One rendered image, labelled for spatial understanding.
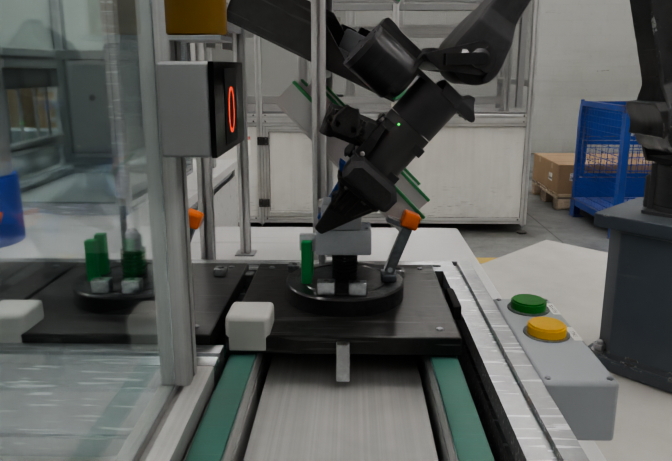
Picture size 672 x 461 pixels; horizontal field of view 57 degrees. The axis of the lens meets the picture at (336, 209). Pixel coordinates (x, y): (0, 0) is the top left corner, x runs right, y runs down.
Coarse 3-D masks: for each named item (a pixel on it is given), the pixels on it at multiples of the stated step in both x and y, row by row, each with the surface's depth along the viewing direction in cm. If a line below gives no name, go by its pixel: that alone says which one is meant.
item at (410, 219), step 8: (408, 216) 72; (416, 216) 72; (400, 224) 72; (408, 224) 72; (416, 224) 72; (400, 232) 72; (408, 232) 72; (400, 240) 72; (392, 248) 74; (400, 248) 73; (392, 256) 73; (400, 256) 73; (392, 264) 73; (392, 272) 73
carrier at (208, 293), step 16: (192, 272) 83; (208, 272) 83; (240, 272) 83; (208, 288) 77; (224, 288) 77; (240, 288) 81; (208, 304) 72; (224, 304) 72; (208, 320) 67; (224, 320) 71; (208, 336) 64
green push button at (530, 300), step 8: (520, 296) 74; (528, 296) 74; (536, 296) 74; (512, 304) 73; (520, 304) 72; (528, 304) 71; (536, 304) 71; (544, 304) 72; (528, 312) 71; (536, 312) 71
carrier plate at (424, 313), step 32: (256, 288) 77; (416, 288) 77; (288, 320) 67; (320, 320) 67; (352, 320) 67; (384, 320) 67; (416, 320) 67; (448, 320) 67; (256, 352) 64; (288, 352) 64; (320, 352) 64; (352, 352) 64; (384, 352) 63; (416, 352) 63; (448, 352) 63
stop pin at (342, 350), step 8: (336, 344) 62; (344, 344) 62; (336, 352) 62; (344, 352) 62; (336, 360) 63; (344, 360) 62; (336, 368) 63; (344, 368) 63; (336, 376) 63; (344, 376) 63
